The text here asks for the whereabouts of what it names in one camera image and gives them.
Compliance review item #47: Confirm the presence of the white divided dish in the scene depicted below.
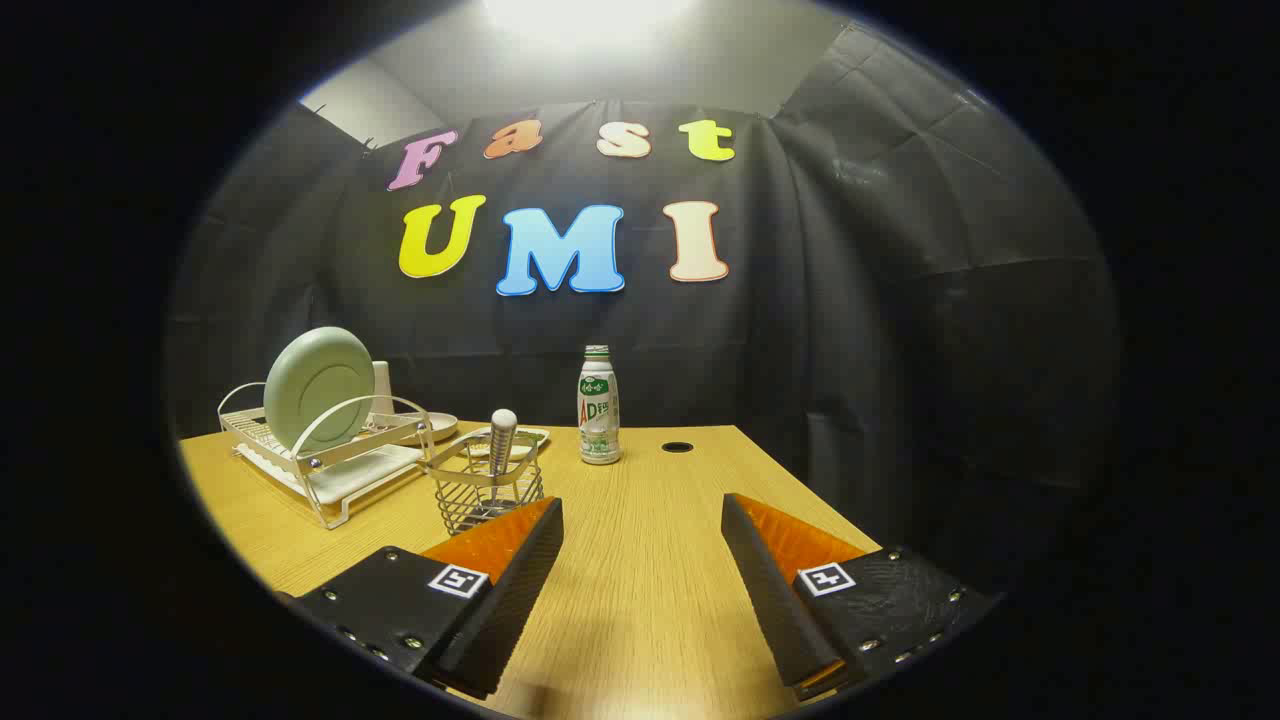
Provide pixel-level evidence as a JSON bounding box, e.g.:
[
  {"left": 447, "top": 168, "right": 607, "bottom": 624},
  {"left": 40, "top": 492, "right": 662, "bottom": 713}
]
[{"left": 464, "top": 426, "right": 551, "bottom": 460}]

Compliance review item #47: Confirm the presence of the spoon with striped handle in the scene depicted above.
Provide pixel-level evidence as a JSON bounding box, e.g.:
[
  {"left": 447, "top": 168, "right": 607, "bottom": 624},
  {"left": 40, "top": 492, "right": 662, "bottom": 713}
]
[{"left": 488, "top": 409, "right": 519, "bottom": 511}]

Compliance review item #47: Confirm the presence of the metal wire basket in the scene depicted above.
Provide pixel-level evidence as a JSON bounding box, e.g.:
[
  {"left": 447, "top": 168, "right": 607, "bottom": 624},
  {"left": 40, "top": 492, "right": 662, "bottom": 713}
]
[{"left": 418, "top": 432, "right": 546, "bottom": 537}]

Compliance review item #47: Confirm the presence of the black backdrop cloth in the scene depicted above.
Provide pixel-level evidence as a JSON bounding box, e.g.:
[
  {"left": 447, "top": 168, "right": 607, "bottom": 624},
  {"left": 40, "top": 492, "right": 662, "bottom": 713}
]
[{"left": 165, "top": 25, "right": 1121, "bottom": 601}]

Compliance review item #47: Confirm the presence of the beige round plate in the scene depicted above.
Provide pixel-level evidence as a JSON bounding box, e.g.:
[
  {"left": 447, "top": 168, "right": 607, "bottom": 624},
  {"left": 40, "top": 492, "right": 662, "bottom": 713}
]
[{"left": 398, "top": 411, "right": 460, "bottom": 444}]

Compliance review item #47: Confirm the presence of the pale green plate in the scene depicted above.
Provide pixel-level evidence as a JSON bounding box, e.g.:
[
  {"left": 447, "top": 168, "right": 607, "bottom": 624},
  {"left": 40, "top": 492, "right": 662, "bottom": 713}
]
[{"left": 263, "top": 327, "right": 376, "bottom": 453}]

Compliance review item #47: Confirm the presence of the white wire dish rack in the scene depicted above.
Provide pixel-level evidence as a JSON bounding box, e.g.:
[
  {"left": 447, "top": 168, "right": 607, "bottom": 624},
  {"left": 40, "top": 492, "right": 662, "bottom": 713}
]
[{"left": 217, "top": 380, "right": 436, "bottom": 530}]

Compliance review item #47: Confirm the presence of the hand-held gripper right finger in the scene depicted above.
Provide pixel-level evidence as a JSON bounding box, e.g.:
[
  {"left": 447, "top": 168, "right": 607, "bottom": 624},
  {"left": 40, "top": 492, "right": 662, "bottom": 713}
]
[{"left": 721, "top": 492, "right": 1001, "bottom": 701}]

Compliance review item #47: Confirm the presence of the white green-label drink bottle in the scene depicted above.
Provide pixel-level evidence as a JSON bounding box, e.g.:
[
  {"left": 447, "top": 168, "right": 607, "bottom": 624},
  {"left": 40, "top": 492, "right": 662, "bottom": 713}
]
[{"left": 577, "top": 345, "right": 622, "bottom": 466}]

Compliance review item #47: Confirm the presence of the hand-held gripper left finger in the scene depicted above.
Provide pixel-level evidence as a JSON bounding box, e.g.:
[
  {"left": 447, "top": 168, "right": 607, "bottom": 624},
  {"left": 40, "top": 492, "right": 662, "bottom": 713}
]
[{"left": 275, "top": 497, "right": 565, "bottom": 701}]

